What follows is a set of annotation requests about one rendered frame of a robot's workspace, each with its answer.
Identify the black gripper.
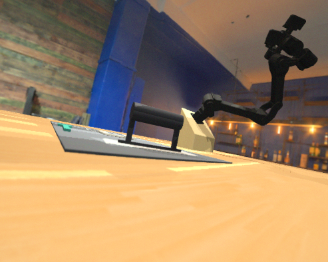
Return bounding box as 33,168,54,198
264,15,306,60

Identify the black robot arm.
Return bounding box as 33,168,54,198
190,29,317,126

